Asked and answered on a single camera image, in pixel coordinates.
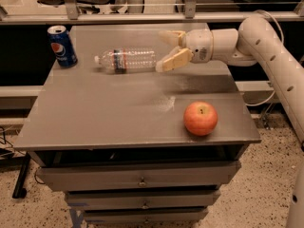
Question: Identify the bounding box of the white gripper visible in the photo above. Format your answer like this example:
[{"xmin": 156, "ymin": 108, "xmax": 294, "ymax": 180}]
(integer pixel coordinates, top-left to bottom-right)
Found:
[{"xmin": 156, "ymin": 29, "xmax": 213, "ymax": 72}]

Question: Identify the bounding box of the clear plastic water bottle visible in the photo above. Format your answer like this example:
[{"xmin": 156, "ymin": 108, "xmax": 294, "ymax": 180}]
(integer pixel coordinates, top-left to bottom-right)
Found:
[{"xmin": 94, "ymin": 47, "xmax": 156, "ymax": 74}]

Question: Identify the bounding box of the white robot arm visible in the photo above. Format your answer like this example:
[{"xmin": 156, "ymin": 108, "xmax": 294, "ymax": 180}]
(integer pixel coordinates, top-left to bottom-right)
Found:
[{"xmin": 157, "ymin": 14, "xmax": 304, "ymax": 228}]

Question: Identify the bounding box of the red apple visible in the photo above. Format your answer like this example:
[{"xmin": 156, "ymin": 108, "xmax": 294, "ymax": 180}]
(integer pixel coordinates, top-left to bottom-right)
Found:
[{"xmin": 183, "ymin": 102, "xmax": 218, "ymax": 136}]

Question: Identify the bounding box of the grey metal railing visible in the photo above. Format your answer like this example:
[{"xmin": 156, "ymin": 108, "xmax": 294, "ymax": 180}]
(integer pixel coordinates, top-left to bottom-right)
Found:
[{"xmin": 0, "ymin": 0, "xmax": 304, "ymax": 25}]

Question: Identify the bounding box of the grey metal drawer cabinet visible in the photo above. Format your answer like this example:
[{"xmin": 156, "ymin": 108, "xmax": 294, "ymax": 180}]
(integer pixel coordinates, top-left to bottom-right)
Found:
[{"xmin": 13, "ymin": 23, "xmax": 262, "ymax": 228}]

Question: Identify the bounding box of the blue Pepsi soda can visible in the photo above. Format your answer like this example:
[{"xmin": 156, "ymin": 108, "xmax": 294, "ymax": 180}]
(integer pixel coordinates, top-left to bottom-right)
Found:
[{"xmin": 47, "ymin": 25, "xmax": 78, "ymax": 67}]

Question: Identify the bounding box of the middle grey drawer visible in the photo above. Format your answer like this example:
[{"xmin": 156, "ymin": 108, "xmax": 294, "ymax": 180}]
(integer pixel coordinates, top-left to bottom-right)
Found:
[{"xmin": 66, "ymin": 189, "xmax": 220, "ymax": 210}]

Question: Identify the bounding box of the grey drawer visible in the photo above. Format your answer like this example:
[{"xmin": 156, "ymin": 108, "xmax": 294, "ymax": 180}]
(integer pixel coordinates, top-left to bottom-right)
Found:
[
  {"xmin": 84, "ymin": 207, "xmax": 208, "ymax": 224},
  {"xmin": 37, "ymin": 161, "xmax": 241, "ymax": 191},
  {"xmin": 66, "ymin": 189, "xmax": 220, "ymax": 210}
]

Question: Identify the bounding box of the top grey drawer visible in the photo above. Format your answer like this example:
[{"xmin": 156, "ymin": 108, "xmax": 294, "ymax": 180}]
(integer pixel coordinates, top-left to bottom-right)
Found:
[{"xmin": 37, "ymin": 161, "xmax": 241, "ymax": 191}]

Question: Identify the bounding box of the bottom grey drawer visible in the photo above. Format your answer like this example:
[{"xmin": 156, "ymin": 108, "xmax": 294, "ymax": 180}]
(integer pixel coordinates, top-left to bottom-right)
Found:
[{"xmin": 84, "ymin": 207, "xmax": 208, "ymax": 224}]

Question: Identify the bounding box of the black floor stand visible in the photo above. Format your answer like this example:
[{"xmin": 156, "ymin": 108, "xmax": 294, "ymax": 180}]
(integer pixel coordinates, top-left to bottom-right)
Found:
[{"xmin": 12, "ymin": 154, "xmax": 31, "ymax": 199}]

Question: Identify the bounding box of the white cable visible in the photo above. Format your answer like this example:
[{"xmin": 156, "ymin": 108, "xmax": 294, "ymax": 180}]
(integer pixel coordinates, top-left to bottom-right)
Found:
[{"xmin": 245, "ymin": 9, "xmax": 285, "ymax": 108}]

